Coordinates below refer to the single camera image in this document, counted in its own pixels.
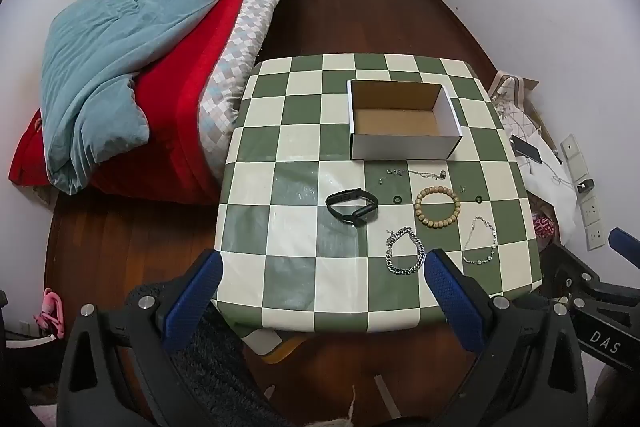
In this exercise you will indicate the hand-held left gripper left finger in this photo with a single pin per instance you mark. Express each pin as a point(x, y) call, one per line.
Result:
point(192, 302)

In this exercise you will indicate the red patterned cloth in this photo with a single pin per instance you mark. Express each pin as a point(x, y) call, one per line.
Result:
point(545, 226)

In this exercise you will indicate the black smartphone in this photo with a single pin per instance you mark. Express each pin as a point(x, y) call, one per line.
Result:
point(526, 149)

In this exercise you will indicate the pink plastic item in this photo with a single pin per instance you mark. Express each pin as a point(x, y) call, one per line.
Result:
point(50, 312)

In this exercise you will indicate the white tote bag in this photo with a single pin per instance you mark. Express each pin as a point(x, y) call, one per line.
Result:
point(515, 112)

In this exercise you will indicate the teal blanket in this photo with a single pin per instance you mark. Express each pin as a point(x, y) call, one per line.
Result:
point(115, 57)

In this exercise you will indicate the white wall socket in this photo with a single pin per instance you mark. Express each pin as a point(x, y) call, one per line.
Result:
point(590, 209)
point(596, 237)

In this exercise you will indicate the black charger plug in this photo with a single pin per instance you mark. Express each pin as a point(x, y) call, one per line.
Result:
point(586, 186)

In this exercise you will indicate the diamond pattern quilt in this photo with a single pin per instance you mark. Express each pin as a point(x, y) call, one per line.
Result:
point(240, 47)

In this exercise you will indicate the dark grey fuzzy cloth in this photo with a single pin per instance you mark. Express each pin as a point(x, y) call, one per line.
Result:
point(220, 367)

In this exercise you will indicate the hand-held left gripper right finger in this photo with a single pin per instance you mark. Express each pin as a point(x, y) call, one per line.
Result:
point(450, 297)

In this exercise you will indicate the green checkered tablecloth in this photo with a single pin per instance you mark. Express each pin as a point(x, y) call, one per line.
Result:
point(290, 232)

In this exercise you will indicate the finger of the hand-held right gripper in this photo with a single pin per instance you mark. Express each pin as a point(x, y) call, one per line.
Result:
point(625, 244)
point(567, 269)

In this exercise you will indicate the cardboard box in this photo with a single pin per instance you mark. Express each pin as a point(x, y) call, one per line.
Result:
point(395, 121)

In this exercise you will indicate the white wall switch panel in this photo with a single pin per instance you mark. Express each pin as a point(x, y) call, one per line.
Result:
point(573, 157)

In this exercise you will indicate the black fitness band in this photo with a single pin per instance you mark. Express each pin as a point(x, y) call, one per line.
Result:
point(361, 214)

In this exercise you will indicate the red blanket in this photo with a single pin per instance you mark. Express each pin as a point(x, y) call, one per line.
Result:
point(185, 82)

